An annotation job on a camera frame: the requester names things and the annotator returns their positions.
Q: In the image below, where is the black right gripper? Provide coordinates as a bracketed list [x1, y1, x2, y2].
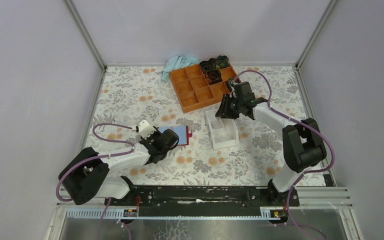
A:
[215, 94, 243, 120]

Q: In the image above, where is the red leather card holder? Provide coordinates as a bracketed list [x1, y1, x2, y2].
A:
[157, 125, 193, 146]

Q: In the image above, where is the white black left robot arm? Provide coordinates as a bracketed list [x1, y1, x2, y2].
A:
[55, 126, 179, 206]

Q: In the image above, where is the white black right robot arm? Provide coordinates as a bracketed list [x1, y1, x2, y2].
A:
[215, 82, 327, 206]

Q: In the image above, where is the stack of white cards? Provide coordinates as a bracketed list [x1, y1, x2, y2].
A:
[210, 119, 225, 129]

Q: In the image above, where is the white card box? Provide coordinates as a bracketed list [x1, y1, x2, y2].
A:
[205, 109, 240, 150]

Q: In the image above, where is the rolled tie green pattern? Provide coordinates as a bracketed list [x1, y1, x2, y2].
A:
[225, 77, 240, 88]

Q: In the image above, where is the rolled tie orange pattern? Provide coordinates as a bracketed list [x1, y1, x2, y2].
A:
[205, 69, 223, 85]

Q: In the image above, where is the rolled tie yellow green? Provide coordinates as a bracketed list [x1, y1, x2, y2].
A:
[215, 55, 230, 69]

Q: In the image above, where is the orange wooden compartment tray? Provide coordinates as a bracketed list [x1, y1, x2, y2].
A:
[169, 64, 237, 113]

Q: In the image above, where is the rolled tie dark striped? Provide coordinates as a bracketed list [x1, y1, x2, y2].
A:
[199, 57, 217, 75]

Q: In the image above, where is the floral patterned table mat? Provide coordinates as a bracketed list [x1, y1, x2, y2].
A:
[74, 64, 328, 187]

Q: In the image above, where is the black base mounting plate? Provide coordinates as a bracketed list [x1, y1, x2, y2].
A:
[105, 185, 300, 217]

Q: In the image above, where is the light blue cloth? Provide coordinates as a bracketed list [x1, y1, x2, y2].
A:
[161, 55, 199, 82]

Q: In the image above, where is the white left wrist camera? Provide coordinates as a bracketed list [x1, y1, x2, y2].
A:
[136, 119, 157, 139]

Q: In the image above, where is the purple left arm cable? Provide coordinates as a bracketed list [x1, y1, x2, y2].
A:
[55, 122, 140, 240]

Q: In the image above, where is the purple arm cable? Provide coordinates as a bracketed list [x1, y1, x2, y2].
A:
[55, 122, 140, 240]
[229, 69, 336, 240]

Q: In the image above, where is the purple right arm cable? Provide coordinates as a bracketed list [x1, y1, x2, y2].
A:
[229, 69, 336, 240]

